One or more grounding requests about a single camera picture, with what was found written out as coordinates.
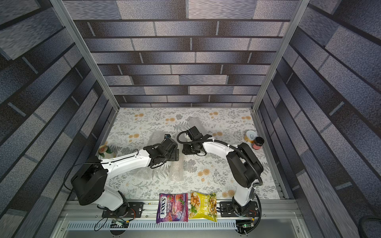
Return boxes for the bubble wrap sheet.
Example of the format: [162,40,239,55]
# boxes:
[167,156,185,181]

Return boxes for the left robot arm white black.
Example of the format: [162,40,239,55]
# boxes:
[70,135,179,211]

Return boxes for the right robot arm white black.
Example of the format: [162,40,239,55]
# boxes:
[177,126,264,217]

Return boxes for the purple Fox's candy bag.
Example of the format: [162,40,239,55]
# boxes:
[156,193,189,224]

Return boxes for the yellow snack bag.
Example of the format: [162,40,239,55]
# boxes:
[189,191,217,222]

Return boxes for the small red jar black lid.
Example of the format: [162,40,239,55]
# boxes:
[252,136,265,150]

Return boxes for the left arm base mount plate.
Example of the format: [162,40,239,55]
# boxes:
[102,202,144,219]

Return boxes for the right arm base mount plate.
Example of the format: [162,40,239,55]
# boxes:
[218,200,261,218]

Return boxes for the black corrugated cable hose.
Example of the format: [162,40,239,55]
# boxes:
[177,130,264,186]

